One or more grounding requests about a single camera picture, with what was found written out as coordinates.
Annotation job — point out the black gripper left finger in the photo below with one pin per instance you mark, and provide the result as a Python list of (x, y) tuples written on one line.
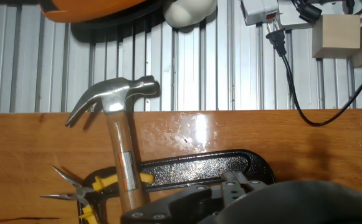
[(180, 205)]

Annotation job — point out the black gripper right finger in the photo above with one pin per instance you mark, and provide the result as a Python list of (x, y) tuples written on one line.
[(235, 186)]

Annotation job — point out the black C-clamp with steel screw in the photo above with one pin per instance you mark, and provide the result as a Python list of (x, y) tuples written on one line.
[(199, 168)]

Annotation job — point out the white plug adapter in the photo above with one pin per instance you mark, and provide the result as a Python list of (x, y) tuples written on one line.
[(258, 11)]

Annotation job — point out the white rounded plastic object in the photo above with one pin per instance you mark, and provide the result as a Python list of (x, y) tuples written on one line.
[(187, 11)]

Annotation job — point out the orange and black teach pendant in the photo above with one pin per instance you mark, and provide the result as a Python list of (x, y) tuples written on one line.
[(84, 9)]

